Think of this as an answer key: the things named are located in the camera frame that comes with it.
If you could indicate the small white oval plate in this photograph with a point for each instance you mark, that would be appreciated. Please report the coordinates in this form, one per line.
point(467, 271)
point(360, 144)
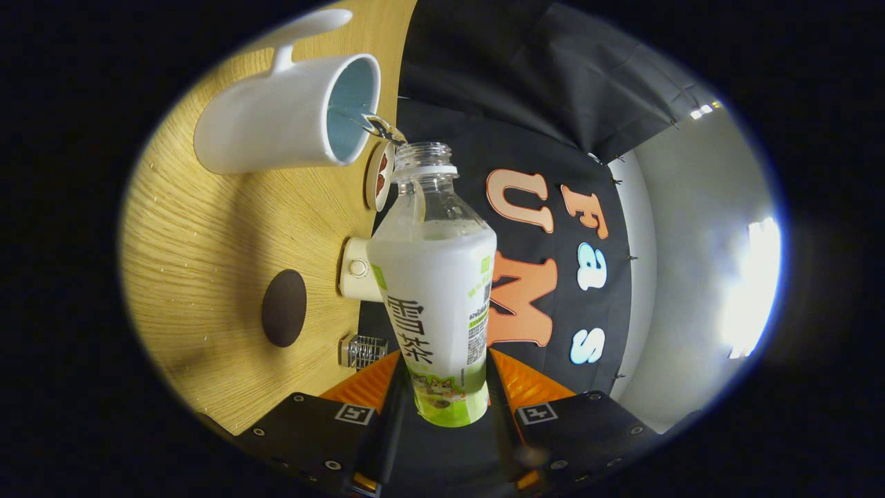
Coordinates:
point(373, 176)

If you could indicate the black backdrop cloth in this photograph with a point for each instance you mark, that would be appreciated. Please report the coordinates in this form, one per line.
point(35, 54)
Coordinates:
point(525, 90)

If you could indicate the red dried fruit pieces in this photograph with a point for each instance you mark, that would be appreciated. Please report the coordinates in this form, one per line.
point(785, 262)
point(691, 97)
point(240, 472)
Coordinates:
point(382, 176)

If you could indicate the small ceiling light panel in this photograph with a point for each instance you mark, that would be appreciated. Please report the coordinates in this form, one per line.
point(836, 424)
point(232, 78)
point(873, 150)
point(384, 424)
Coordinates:
point(705, 111)

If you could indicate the juice bottle with white-green label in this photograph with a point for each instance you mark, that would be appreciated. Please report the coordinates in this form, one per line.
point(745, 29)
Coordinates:
point(435, 297)

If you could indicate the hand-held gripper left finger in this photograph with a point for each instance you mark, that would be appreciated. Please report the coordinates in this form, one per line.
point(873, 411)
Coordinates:
point(311, 432)

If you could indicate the cream white toaster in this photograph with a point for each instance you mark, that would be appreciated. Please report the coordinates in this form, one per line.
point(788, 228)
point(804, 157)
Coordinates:
point(356, 270)

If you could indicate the dark brown round coaster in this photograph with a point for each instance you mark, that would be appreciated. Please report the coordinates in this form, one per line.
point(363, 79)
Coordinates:
point(284, 308)

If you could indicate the large ceiling light panel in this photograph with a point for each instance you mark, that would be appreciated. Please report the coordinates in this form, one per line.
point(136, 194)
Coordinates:
point(750, 290)

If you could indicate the white cup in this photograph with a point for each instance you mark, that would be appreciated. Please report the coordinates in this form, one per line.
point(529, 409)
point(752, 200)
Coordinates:
point(269, 121)

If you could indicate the wooden table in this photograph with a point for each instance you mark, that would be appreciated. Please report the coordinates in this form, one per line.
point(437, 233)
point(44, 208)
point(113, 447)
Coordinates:
point(207, 242)

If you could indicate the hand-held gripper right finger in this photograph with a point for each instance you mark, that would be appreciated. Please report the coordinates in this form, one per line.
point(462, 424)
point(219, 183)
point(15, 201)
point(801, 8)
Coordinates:
point(588, 432)

